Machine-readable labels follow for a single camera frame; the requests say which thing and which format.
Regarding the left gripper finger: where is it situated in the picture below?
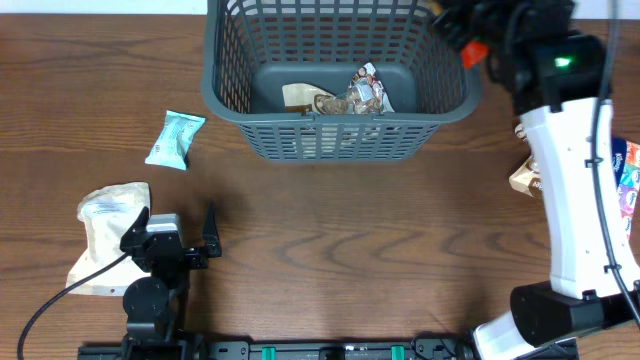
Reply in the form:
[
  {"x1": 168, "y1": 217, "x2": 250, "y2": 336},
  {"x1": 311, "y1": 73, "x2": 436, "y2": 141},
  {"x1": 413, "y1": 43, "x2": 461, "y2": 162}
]
[
  {"x1": 120, "y1": 206, "x2": 150, "y2": 253},
  {"x1": 202, "y1": 203, "x2": 222, "y2": 258}
]

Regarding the orange cracker sleeve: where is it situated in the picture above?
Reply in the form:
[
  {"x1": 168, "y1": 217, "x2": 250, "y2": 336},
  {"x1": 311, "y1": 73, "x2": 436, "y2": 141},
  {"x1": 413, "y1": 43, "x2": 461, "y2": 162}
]
[{"x1": 460, "y1": 41, "x2": 490, "y2": 70}]

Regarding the teal snack packet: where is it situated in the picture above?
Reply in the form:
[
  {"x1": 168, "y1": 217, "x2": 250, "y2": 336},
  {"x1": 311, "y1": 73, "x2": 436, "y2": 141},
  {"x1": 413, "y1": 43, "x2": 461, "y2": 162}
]
[{"x1": 145, "y1": 110, "x2": 206, "y2": 171}]

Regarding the brown white snack pouch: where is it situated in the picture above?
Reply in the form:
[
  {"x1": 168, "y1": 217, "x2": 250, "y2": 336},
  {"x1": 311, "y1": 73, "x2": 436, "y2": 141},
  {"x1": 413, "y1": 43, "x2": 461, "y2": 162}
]
[{"x1": 509, "y1": 154, "x2": 543, "y2": 199}]

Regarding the cookie pouch brown white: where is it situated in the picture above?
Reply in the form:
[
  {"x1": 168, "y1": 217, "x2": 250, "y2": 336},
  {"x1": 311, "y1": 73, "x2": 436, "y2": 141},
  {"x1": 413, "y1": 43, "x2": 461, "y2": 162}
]
[{"x1": 282, "y1": 63, "x2": 395, "y2": 115}]

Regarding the kleenex tissue multipack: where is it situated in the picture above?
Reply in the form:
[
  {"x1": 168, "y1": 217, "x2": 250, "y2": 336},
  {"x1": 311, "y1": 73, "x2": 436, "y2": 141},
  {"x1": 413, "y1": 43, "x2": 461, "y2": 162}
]
[{"x1": 612, "y1": 137, "x2": 640, "y2": 238}]

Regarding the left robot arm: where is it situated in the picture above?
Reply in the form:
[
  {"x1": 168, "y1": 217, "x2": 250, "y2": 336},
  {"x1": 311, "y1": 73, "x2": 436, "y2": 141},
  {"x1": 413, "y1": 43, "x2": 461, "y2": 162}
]
[{"x1": 120, "y1": 206, "x2": 222, "y2": 360}]

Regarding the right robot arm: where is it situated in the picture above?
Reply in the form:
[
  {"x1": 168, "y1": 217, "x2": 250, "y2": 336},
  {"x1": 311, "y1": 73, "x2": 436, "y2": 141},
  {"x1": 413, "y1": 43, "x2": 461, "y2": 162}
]
[{"x1": 433, "y1": 0, "x2": 639, "y2": 359}]

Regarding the beige pouch white label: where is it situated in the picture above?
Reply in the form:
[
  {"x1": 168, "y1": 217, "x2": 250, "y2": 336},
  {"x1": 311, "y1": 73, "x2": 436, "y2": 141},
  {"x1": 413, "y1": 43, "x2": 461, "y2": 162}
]
[{"x1": 66, "y1": 182, "x2": 151, "y2": 296}]

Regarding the grey plastic basket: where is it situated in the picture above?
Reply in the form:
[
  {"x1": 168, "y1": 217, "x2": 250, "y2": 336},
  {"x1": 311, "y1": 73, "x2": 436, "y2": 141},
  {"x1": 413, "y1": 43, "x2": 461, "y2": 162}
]
[{"x1": 201, "y1": 0, "x2": 481, "y2": 162}]

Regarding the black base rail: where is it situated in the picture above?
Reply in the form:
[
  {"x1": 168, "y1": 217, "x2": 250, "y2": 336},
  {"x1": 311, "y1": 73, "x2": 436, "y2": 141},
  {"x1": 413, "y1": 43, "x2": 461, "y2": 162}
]
[{"x1": 77, "y1": 338, "x2": 476, "y2": 360}]

